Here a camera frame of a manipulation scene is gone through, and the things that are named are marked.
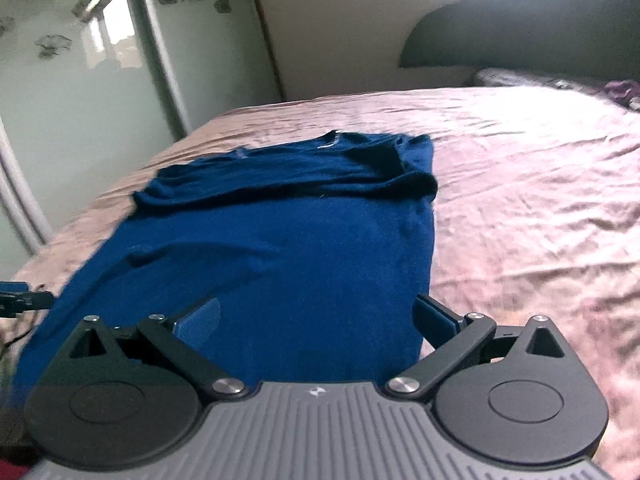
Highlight blue beaded sweater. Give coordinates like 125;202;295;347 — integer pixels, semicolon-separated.
10;130;440;402

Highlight purple cloth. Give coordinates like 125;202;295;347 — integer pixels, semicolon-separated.
601;78;640;112

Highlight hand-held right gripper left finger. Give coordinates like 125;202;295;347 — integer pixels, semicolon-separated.
66;295;249;403

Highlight black flower decals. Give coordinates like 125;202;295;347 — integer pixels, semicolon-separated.
0;0;247;60

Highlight bed with pink sheet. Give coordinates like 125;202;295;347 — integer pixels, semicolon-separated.
0;85;640;480

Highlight patterned pillow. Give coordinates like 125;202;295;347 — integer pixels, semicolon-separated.
469;66;640;107

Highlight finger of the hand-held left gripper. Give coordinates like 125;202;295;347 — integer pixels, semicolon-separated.
0;280;54;319

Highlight glossy wardrobe sliding door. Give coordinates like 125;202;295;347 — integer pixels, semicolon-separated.
0;0;283;281

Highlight black cable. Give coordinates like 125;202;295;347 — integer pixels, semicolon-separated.
0;309;47;363

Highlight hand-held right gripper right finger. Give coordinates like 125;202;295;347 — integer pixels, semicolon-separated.
384;293;567;404

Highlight dark scalloped headboard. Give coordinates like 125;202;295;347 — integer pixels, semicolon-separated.
397;0;640;82

